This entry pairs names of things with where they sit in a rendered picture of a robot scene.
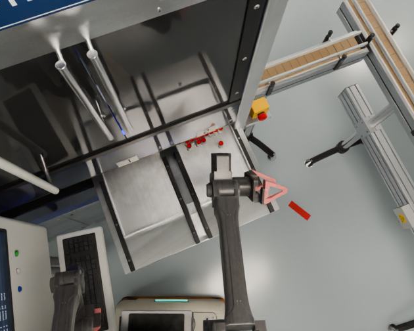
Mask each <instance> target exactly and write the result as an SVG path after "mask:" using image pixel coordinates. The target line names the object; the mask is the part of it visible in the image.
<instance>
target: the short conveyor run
mask: <svg viewBox="0 0 414 331"><path fill-rule="evenodd" d="M360 33H361V30H360V31H357V30H356V31H354V32H350V33H347V34H345V35H342V36H340V37H336V38H334V39H330V37H331V36H332V34H333V31H332V30H329V31H328V34H327V35H326V36H325V38H324V40H323V42H322V43H320V44H318V45H315V46H313V47H310V48H307V49H304V50H302V51H298V52H297V53H293V54H291V55H288V56H285V57H283V58H279V59H277V60H274V61H272V62H268V63H267V64H266V65H265V69H264V72H263V75H262V78H261V80H260V84H259V86H258V90H257V92H256V95H258V94H260V93H263V94H264V97H265V98H266V97H269V96H271V95H274V94H276V93H279V92H281V91H284V90H287V89H290V88H292V87H295V86H297V85H300V84H303V83H305V82H307V81H311V80H313V79H316V78H318V77H321V76H324V75H326V74H329V73H331V72H334V71H337V70H339V69H342V68H345V67H347V66H350V65H353V64H355V63H358V62H361V61H362V60H363V59H364V58H365V56H366V55H367V54H368V52H369V50H368V49H367V48H366V45H367V44H368V41H367V42H365V43H364V42H362V40H361V38H360V36H359V34H360Z"/></svg>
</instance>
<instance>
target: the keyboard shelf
mask: <svg viewBox="0 0 414 331"><path fill-rule="evenodd" d="M93 232H94V233H95V236H96V241H97V250H98V255H99V264H100V269H101V278H102V283H103V292H104V301H105V306H106V315H107V320H108V330H105V331H118V327H117V322H116V314H115V309H114V300H113V295H112V287H111V282H110V273H109V269H108V260H107V255H106V246H105V242H104V233H103V228H102V227H93V228H90V229H84V230H81V231H75V232H69V233H66V234H60V235H58V236H57V247H58V258H59V264H60V271H61V272H63V271H66V266H65V260H64V249H63V243H62V240H63V239H65V238H71V237H75V236H80V235H84V234H89V233H93Z"/></svg>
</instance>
